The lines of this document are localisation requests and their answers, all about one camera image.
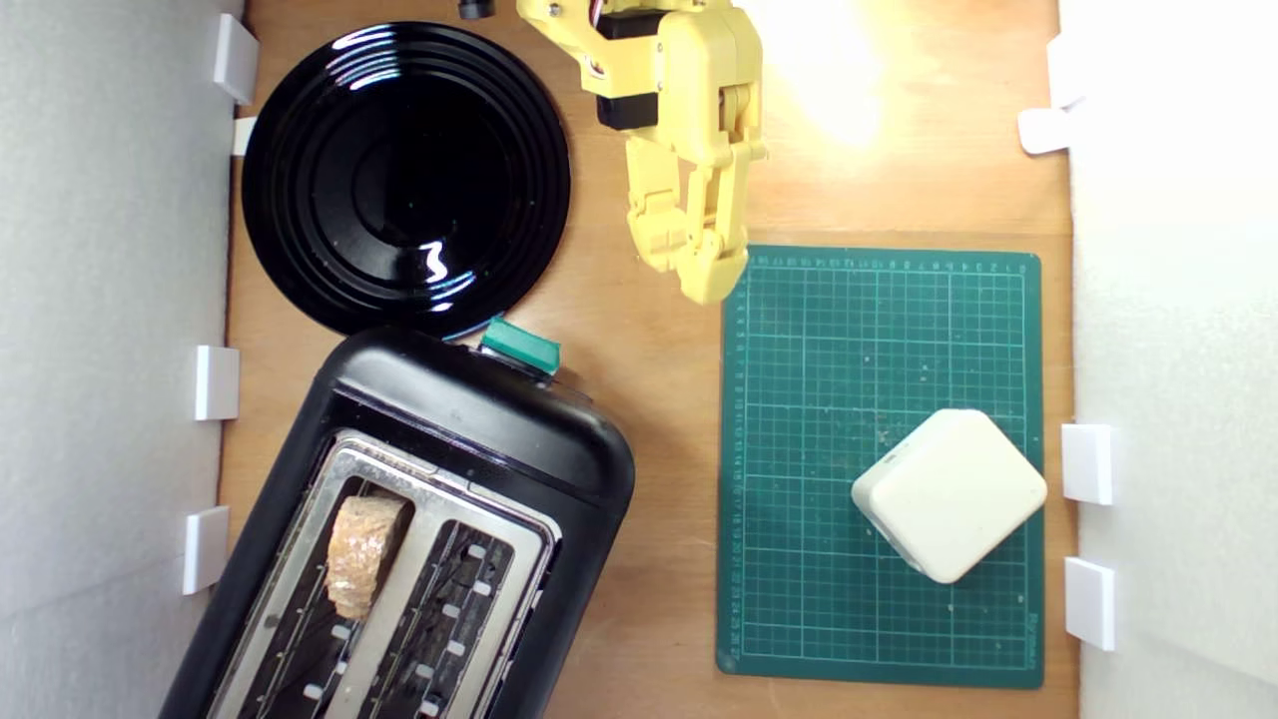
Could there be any black round plate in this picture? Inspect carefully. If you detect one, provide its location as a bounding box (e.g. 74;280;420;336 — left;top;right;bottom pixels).
241;20;572;339

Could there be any black two-slot toaster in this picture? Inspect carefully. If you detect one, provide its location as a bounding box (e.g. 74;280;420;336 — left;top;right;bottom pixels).
160;325;637;719

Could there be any white square block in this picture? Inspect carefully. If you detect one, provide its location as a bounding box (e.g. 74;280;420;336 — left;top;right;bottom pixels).
851;407;1049;586

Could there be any brown bread slice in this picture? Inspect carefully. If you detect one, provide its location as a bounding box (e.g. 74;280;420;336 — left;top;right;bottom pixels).
325;494;410;621

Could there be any green toaster lever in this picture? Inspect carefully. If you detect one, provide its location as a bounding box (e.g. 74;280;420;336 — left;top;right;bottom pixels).
479;316;563;378

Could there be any green cutting mat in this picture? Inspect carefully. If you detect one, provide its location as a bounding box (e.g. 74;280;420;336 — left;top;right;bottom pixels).
716;243;1046;690

